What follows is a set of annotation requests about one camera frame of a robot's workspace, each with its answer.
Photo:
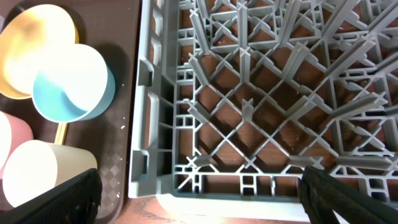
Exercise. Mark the yellow plate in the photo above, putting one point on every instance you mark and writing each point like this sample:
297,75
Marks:
24,41

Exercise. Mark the pink bowl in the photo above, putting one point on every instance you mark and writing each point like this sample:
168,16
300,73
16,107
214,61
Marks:
14,132

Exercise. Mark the white cup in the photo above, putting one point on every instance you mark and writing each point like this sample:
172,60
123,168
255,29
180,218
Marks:
36,167

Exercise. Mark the grey dishwasher rack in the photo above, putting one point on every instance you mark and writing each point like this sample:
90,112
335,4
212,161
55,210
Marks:
234,99

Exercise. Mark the wooden chopstick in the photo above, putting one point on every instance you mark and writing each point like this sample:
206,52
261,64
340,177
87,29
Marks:
63,132
57,136

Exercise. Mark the dark brown serving tray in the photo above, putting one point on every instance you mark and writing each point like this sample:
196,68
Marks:
111,28

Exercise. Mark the light blue bowl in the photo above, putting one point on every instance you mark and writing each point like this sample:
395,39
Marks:
73,83

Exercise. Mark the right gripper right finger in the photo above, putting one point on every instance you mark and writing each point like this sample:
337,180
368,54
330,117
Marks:
323,197

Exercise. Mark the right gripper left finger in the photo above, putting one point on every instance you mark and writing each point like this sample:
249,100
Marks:
74,201

